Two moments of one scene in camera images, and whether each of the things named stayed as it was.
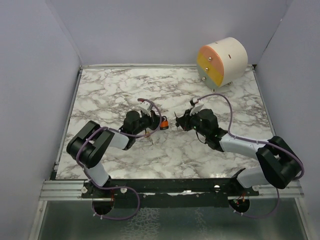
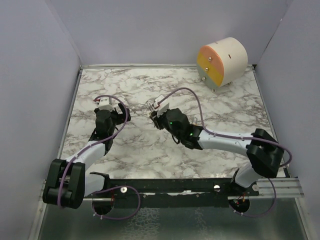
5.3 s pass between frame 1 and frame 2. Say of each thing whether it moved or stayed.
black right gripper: moved
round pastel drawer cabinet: stayed
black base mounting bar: stayed
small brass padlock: moved
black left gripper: moved
